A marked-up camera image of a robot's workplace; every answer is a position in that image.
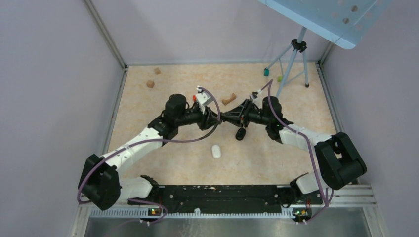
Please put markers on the brown wooden arch block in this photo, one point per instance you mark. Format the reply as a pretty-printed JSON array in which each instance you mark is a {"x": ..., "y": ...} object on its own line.
[{"x": 227, "y": 101}]

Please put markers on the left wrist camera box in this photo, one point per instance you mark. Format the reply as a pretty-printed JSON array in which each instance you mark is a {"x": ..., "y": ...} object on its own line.
[{"x": 203, "y": 98}]

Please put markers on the light blue perforated panel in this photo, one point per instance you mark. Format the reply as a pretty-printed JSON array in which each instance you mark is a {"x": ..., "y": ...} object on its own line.
[{"x": 342, "y": 22}]

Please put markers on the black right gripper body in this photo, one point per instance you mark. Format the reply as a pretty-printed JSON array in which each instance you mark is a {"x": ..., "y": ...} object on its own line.
[{"x": 244, "y": 119}]

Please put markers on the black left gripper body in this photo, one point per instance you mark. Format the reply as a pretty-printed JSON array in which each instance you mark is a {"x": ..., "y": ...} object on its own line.
[{"x": 203, "y": 119}]

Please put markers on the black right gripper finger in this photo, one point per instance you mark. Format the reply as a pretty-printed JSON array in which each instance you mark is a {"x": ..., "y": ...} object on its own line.
[
  {"x": 234, "y": 120},
  {"x": 236, "y": 112}
]

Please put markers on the white earbud charging case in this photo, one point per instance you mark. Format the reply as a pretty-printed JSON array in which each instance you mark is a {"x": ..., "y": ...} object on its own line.
[{"x": 216, "y": 151}]

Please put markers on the black earbud charging case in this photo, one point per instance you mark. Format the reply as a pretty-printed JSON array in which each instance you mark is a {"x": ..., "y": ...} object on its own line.
[{"x": 240, "y": 134}]

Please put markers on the small tan wooden cube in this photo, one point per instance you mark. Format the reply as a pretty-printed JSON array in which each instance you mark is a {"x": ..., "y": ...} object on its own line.
[{"x": 157, "y": 70}]

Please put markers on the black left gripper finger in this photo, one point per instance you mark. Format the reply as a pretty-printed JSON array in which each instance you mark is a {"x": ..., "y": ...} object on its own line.
[
  {"x": 210, "y": 114},
  {"x": 212, "y": 122}
]

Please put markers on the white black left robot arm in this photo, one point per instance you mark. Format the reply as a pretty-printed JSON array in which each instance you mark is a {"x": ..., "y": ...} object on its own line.
[{"x": 100, "y": 179}]

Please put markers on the grey tripod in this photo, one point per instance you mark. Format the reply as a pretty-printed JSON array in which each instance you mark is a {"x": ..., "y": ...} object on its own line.
[{"x": 298, "y": 46}]

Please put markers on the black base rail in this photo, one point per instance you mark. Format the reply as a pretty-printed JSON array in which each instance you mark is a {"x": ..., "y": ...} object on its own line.
[{"x": 230, "y": 199}]

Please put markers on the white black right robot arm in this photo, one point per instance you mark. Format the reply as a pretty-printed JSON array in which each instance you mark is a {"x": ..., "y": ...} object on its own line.
[{"x": 337, "y": 162}]

